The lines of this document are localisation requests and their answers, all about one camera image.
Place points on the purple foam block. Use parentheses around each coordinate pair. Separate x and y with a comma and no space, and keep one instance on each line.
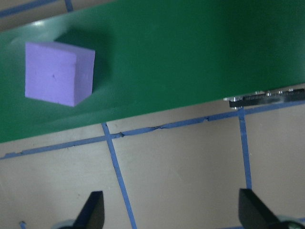
(52,74)

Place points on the green conveyor belt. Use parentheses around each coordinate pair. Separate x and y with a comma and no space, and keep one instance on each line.
(178,47)

